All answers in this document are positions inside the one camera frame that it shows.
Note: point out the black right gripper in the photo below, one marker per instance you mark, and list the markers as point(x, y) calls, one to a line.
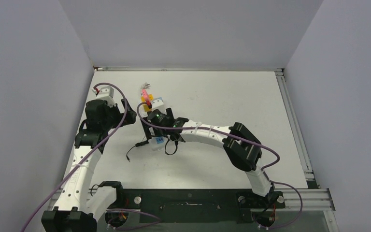
point(148, 131)

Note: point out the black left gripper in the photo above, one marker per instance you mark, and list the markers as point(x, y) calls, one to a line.
point(120, 116)

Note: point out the yellow cube socket adapter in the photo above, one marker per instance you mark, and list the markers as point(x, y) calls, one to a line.
point(148, 102)

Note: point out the pink extension socket plug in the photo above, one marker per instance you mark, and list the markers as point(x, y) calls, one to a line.
point(145, 94)

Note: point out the white power strip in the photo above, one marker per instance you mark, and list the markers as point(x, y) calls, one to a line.
point(157, 143)

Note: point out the black charger with cable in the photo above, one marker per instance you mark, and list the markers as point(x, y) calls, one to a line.
point(142, 143)

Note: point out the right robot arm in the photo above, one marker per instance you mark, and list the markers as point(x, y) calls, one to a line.
point(242, 148)

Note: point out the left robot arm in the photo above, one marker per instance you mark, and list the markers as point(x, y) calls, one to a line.
point(73, 212)

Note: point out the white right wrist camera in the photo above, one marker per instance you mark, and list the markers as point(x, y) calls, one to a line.
point(157, 103)

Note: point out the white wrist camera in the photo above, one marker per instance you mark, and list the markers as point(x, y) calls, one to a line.
point(105, 94)
point(157, 103)

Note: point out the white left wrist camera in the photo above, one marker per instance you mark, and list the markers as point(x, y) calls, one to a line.
point(105, 94)

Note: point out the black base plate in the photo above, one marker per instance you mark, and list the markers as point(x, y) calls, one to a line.
point(198, 205)

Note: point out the aluminium frame rail right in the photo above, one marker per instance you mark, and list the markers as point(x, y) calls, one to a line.
point(296, 131)

